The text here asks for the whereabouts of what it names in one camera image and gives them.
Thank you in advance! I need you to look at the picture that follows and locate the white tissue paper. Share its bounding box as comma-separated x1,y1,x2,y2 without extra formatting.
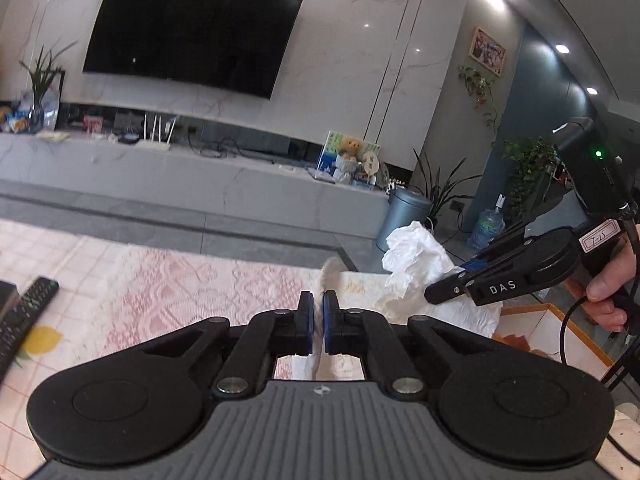
375,221,502,338

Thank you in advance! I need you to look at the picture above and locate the person's right hand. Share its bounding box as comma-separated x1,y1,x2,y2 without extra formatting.
564,235,636,333

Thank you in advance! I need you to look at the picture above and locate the blue water jug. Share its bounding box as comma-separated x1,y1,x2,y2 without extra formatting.
466,194,506,252

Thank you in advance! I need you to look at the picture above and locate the floor potted plant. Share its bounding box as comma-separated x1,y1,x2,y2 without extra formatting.
413,151,482,230

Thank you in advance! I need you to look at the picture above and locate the blue-grey trash can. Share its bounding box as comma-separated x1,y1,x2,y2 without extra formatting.
375,188,432,252

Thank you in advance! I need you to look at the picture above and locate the hanging ivy on cabinet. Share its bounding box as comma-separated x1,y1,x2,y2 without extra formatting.
503,138,555,224

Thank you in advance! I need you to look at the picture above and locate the orange cardboard box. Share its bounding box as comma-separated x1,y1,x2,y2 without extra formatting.
494,304,614,379

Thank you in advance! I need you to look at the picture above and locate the pink lace tablecloth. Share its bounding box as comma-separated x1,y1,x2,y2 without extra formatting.
74,245,370,364

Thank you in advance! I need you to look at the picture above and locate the white marble tv console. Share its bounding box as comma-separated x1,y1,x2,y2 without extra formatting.
1,134,388,237

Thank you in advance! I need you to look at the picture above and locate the teddy bear bouquet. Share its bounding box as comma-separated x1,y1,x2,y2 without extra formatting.
333,136,362,185

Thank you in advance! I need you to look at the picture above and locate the black remote control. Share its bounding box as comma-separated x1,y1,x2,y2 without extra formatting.
0,276,60,379

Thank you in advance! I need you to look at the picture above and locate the white wifi router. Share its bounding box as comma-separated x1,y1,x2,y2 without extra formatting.
134,114,178,152

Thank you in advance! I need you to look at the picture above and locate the potted plant on console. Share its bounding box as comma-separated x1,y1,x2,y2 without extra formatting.
20,41,76,133

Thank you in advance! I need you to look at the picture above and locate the framed wall picture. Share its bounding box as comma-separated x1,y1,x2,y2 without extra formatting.
469,27,506,77

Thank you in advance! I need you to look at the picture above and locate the black wall television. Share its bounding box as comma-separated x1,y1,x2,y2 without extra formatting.
84,0,304,99

